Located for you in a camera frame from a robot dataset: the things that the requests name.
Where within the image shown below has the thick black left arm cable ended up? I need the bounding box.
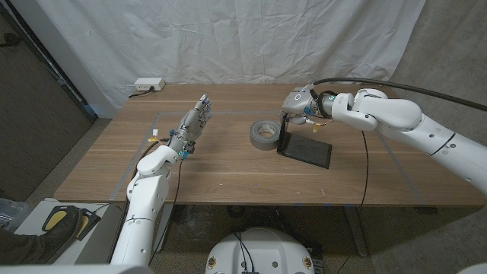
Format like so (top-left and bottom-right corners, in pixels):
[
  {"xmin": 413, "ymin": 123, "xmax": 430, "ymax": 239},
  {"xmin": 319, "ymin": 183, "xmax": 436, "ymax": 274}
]
[{"xmin": 123, "ymin": 137, "xmax": 170, "ymax": 214}]

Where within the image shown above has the white power strip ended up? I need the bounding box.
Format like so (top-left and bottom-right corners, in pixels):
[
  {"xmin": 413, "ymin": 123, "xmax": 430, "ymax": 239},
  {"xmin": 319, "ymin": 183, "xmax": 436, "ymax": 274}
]
[{"xmin": 134, "ymin": 77, "xmax": 166, "ymax": 91}]

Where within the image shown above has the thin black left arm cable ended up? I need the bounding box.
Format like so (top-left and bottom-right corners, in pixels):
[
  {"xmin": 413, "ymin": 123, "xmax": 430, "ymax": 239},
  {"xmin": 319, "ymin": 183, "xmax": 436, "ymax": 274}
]
[{"xmin": 148, "ymin": 159, "xmax": 184, "ymax": 266}]

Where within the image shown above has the grey table leg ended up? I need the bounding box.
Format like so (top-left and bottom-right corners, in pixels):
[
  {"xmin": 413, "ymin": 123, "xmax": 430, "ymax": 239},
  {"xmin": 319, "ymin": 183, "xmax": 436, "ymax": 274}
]
[
  {"xmin": 154, "ymin": 203, "xmax": 175, "ymax": 254},
  {"xmin": 343, "ymin": 205, "xmax": 370, "ymax": 258}
]

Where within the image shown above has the person's dark shoe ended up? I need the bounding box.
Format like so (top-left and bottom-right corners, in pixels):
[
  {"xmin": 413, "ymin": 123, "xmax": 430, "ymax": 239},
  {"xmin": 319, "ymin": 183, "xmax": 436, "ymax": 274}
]
[{"xmin": 0, "ymin": 207, "xmax": 83, "ymax": 266}]

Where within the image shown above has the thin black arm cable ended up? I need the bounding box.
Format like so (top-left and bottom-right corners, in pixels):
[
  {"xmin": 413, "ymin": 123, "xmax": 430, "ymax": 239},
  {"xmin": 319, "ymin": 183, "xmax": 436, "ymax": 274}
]
[
  {"xmin": 148, "ymin": 159, "xmax": 184, "ymax": 266},
  {"xmin": 334, "ymin": 130, "xmax": 371, "ymax": 274}
]

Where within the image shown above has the black power strip cable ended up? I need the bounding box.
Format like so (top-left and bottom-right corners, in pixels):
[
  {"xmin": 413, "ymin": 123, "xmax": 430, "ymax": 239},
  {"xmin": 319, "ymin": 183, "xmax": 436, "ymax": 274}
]
[{"xmin": 128, "ymin": 86, "xmax": 155, "ymax": 100}]

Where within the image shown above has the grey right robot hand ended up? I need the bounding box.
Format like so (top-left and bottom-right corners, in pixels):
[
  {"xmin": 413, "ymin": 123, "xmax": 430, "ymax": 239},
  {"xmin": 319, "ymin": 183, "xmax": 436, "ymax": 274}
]
[{"xmin": 280, "ymin": 85, "xmax": 325, "ymax": 126}]

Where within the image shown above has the yellow black foot pedal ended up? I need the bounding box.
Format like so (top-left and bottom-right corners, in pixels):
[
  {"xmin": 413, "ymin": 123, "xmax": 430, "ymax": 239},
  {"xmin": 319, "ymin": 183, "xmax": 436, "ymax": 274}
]
[{"xmin": 41, "ymin": 205, "xmax": 102, "ymax": 241}]

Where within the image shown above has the white pedal platform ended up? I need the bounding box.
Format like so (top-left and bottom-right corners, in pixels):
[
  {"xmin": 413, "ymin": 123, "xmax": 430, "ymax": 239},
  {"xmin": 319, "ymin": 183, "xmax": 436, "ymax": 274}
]
[{"xmin": 13, "ymin": 197, "xmax": 119, "ymax": 266}]

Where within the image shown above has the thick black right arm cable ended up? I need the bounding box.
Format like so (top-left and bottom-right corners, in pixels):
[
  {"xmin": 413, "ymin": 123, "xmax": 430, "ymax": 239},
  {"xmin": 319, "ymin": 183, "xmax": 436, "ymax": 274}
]
[{"xmin": 312, "ymin": 77, "xmax": 487, "ymax": 113}]

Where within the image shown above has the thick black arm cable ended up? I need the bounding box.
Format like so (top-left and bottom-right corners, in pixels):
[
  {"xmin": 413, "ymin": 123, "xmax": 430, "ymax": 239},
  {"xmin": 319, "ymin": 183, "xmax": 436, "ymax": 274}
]
[
  {"xmin": 123, "ymin": 137, "xmax": 170, "ymax": 214},
  {"xmin": 312, "ymin": 77, "xmax": 487, "ymax": 113}
]

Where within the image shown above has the clear plastic container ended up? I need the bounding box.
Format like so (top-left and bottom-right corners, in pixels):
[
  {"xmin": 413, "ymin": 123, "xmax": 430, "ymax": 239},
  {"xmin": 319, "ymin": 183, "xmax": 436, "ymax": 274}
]
[{"xmin": 0, "ymin": 197, "xmax": 30, "ymax": 233}]

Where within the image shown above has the dark partition panel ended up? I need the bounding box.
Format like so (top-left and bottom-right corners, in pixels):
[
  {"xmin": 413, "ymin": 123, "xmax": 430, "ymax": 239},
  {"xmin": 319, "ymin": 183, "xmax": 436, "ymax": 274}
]
[{"xmin": 0, "ymin": 3, "xmax": 98, "ymax": 202}]

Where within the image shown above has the grey duct tape roll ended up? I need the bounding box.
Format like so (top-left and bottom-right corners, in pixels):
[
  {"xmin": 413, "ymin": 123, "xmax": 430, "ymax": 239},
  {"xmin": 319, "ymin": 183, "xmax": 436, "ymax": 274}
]
[{"xmin": 249, "ymin": 119, "xmax": 282, "ymax": 151}]

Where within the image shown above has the white backdrop cloth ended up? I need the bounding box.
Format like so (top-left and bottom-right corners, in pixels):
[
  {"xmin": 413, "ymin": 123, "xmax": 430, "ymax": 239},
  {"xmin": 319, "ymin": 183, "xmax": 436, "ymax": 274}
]
[{"xmin": 36, "ymin": 0, "xmax": 427, "ymax": 119}]

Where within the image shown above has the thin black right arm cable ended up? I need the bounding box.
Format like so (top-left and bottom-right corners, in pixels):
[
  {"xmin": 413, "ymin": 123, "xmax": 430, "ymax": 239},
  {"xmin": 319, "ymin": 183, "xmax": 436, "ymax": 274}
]
[{"xmin": 334, "ymin": 130, "xmax": 371, "ymax": 274}]

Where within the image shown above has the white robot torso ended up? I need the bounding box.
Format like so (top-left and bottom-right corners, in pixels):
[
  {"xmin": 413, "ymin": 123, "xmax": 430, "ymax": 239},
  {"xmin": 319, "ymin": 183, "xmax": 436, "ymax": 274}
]
[{"xmin": 205, "ymin": 227, "xmax": 316, "ymax": 274}]

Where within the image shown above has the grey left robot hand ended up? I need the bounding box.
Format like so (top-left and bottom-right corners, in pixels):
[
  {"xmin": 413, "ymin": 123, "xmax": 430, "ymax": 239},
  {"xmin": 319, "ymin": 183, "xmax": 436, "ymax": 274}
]
[{"xmin": 167, "ymin": 94, "xmax": 212, "ymax": 155}]

